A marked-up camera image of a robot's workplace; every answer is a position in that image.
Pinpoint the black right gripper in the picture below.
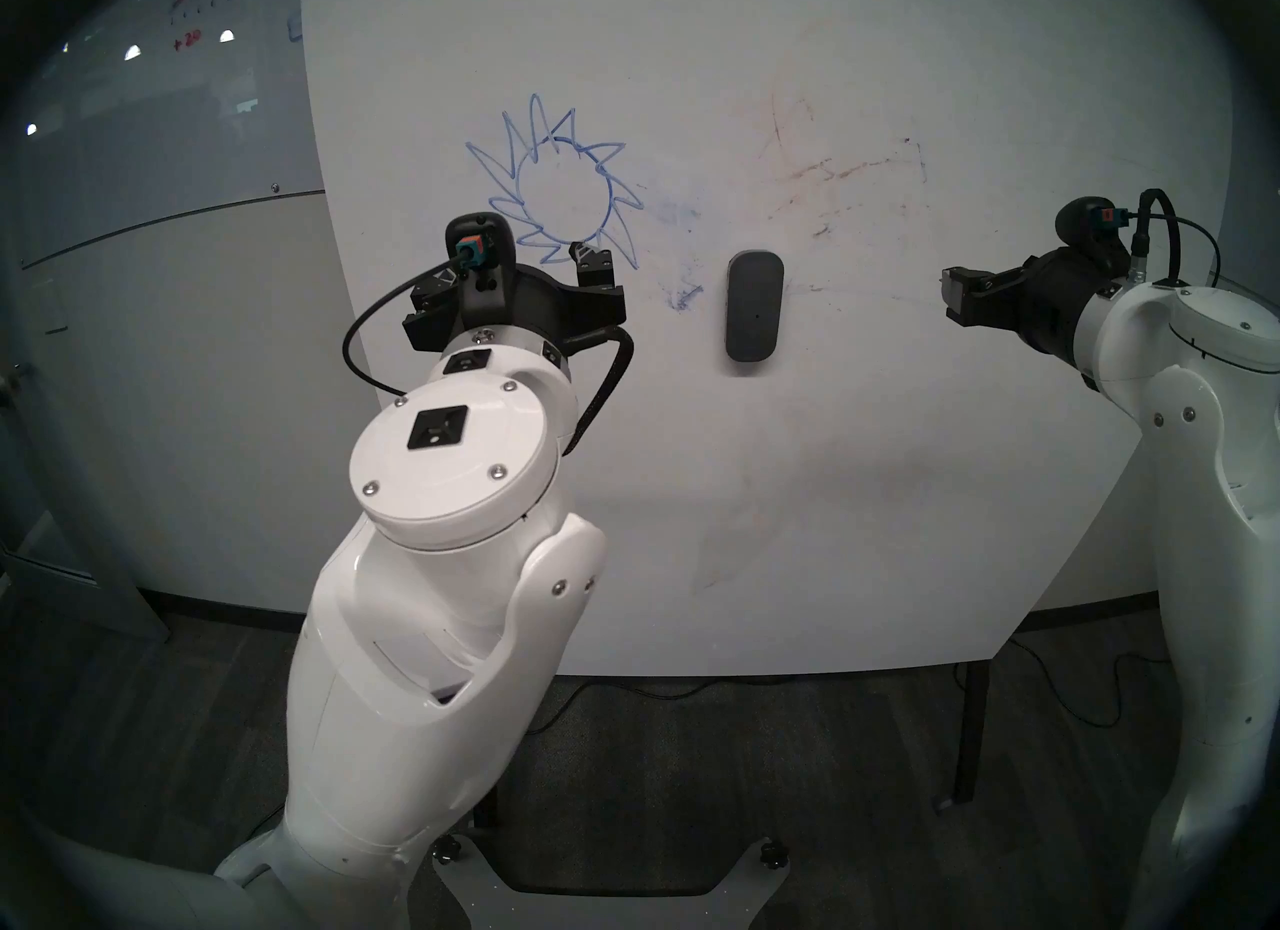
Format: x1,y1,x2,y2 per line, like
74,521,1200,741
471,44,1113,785
940,249,1113,360

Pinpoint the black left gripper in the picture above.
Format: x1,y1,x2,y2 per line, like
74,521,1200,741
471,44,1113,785
402,241,632,354

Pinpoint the dark grey whiteboard eraser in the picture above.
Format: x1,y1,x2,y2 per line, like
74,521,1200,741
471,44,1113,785
726,250,785,364

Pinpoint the white freestanding whiteboard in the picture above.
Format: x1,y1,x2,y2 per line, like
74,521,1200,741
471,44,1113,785
300,0,1237,681

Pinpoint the black whiteboard stand leg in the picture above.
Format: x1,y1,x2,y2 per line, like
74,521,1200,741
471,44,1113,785
950,658,992,811

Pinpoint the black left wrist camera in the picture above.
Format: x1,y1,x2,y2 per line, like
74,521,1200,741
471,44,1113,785
446,215,518,291

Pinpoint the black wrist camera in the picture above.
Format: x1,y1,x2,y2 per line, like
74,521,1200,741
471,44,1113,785
1053,197,1134,262
446,215,518,291

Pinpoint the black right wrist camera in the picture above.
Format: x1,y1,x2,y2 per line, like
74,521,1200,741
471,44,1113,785
1053,197,1134,262

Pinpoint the thick braided left arm cable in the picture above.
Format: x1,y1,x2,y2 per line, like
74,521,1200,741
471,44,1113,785
560,325,639,459

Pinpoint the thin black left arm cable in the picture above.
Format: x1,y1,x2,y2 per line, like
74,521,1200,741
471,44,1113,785
341,254,473,400

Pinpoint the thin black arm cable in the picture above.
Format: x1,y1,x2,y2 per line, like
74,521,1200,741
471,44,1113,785
1168,220,1224,291
341,254,473,400

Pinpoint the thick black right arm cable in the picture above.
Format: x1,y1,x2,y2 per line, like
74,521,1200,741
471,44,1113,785
1128,188,1183,289

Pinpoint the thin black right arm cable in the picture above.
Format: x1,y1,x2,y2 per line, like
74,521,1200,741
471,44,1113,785
1168,220,1224,291

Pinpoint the black floor cable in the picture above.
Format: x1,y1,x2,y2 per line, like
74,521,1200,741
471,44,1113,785
1000,636,1173,731

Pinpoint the glass wall board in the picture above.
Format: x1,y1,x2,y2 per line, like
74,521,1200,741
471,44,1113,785
18,0,327,271

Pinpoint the grey metal door frame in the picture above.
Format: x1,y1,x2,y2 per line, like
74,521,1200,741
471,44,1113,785
0,238,169,645

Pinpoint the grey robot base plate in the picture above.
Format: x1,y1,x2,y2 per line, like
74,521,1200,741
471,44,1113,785
430,835,793,930

